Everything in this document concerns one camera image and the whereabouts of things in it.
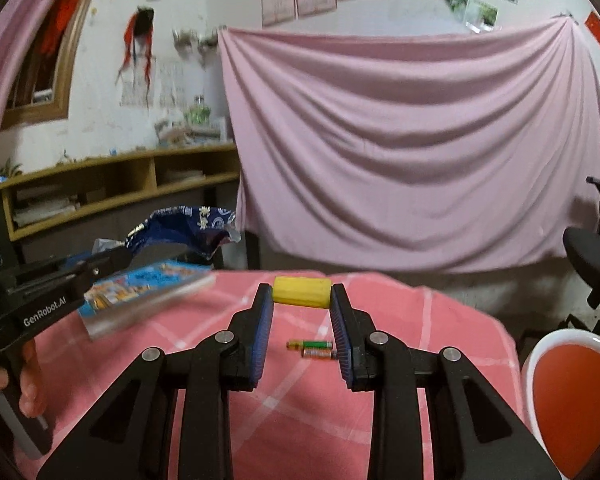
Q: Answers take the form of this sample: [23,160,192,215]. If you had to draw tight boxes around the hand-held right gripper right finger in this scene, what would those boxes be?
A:
[329,283,561,480]

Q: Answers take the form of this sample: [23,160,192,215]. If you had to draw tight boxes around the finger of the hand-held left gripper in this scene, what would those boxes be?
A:
[85,241,190,283]

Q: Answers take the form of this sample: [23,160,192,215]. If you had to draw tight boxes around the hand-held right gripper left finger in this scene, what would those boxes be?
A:
[36,284,275,480]

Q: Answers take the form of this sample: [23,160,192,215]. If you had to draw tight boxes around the blue cartoon snack packet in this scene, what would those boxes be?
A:
[77,260,217,342]

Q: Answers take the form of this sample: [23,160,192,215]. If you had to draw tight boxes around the yellow sponge block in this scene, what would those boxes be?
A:
[272,276,332,309]

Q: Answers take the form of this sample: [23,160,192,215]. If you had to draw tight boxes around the red bucket with white rim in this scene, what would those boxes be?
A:
[521,329,600,480]

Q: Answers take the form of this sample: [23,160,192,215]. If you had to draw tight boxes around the person's left hand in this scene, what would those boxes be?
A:
[0,340,49,431]

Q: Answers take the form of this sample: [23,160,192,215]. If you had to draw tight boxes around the dark blue snack bag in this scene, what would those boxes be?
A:
[125,205,242,262]

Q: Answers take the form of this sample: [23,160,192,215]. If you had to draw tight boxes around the pink checked tablecloth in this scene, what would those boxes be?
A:
[0,269,523,480]

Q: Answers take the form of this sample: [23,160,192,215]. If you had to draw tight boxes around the pile of papers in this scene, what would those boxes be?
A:
[153,117,232,149]

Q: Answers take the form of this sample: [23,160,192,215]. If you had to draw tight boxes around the green jar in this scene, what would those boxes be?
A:
[185,96,212,127]

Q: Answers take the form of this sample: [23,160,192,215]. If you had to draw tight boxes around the pink hanging cloth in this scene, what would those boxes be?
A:
[219,16,600,275]

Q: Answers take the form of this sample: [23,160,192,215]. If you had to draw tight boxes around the pink curtain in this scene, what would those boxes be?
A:
[0,0,88,147]

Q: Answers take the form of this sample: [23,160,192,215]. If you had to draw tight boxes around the black office chair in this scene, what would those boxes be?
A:
[562,176,600,336]

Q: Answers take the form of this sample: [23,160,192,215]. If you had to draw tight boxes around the wooden wall shelf unit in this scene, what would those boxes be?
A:
[0,142,241,271]

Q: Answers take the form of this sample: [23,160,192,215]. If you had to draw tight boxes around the white wall calendar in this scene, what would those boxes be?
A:
[120,60,187,109]

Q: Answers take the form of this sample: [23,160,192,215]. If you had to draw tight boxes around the wooden window frame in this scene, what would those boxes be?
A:
[0,0,112,132]

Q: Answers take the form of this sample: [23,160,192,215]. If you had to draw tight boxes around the grey wall hooks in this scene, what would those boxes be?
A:
[172,26,222,67]

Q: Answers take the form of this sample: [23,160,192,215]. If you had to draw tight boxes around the red hanging wall decoration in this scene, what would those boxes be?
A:
[116,6,157,86]

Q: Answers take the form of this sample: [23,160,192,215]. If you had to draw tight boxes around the green wall photos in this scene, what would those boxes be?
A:
[447,0,500,31]

